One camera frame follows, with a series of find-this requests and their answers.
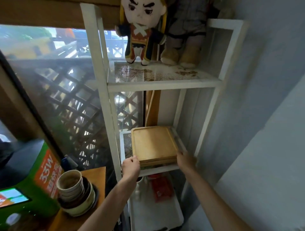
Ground person's left forearm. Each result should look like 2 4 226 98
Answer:
77 177 139 231

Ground plush doll grey outfit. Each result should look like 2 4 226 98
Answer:
160 0 220 69

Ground red packet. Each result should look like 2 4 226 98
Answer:
149 174 174 203

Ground stack of used ceramic bowls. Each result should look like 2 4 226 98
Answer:
56 169 99 217

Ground person's left hand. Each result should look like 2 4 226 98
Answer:
121 155 141 182

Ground plush doll orange black outfit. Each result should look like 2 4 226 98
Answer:
115 0 168 66

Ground person's right forearm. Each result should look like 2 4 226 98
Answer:
185 168 253 231

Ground white plastic bottle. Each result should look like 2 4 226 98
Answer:
134 176 149 200

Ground green black charging kiosk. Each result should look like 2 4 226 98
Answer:
0 139 65 231

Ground upright wooden plank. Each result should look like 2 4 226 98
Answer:
145 90 161 127

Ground wooden lattice fence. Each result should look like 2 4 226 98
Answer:
31 64 143 167

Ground dark blue container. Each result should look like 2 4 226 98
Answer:
61 155 79 171

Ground white metal shelf rack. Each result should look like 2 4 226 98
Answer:
80 3 249 231

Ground person's right hand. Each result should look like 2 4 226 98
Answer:
176 150 197 173

